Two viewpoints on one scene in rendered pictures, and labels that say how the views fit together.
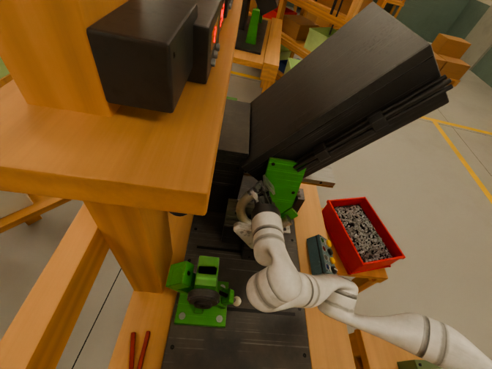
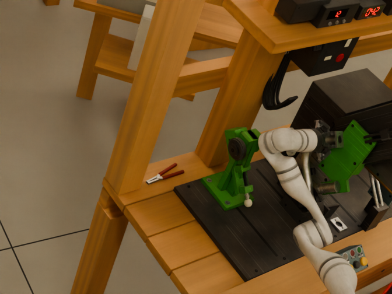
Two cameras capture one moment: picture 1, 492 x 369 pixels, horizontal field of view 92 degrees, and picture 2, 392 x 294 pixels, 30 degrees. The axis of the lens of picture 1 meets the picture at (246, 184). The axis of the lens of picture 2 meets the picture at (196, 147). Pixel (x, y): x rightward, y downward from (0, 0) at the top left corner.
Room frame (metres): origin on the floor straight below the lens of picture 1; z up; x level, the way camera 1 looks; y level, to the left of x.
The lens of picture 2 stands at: (-1.13, -1.29, 2.61)
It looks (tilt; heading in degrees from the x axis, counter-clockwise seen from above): 40 degrees down; 50
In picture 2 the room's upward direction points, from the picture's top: 22 degrees clockwise
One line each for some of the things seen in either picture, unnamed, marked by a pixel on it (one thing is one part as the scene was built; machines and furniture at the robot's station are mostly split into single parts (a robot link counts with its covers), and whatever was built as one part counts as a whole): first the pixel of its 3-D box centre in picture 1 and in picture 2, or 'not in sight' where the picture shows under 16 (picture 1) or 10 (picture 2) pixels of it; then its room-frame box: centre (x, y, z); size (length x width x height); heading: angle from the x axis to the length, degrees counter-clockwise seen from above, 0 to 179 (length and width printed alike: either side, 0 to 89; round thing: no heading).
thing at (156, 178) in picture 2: (135, 365); (164, 175); (0.02, 0.16, 0.89); 0.16 x 0.05 x 0.01; 18
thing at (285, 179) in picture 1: (279, 181); (353, 152); (0.54, -0.10, 1.17); 0.13 x 0.12 x 0.20; 10
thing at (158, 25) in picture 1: (157, 47); (303, 4); (0.28, 0.14, 1.59); 0.15 x 0.07 x 0.07; 10
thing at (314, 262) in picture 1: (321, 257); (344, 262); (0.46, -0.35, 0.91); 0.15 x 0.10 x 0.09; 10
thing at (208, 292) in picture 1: (203, 299); (235, 149); (0.15, 0.02, 1.12); 0.07 x 0.03 x 0.08; 100
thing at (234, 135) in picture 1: (220, 157); (338, 124); (0.68, 0.13, 1.07); 0.30 x 0.18 x 0.34; 10
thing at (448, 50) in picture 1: (435, 57); not in sight; (6.33, -3.32, 0.37); 1.20 x 0.80 x 0.74; 102
